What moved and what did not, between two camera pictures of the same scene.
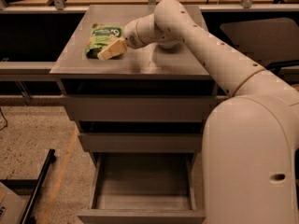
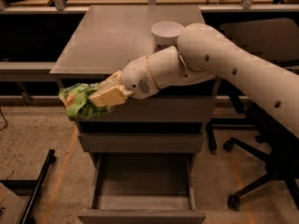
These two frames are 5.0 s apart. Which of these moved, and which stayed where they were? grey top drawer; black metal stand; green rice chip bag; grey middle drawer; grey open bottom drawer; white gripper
Moved: white gripper; green rice chip bag
Stayed: grey open bottom drawer; black metal stand; grey middle drawer; grey top drawer
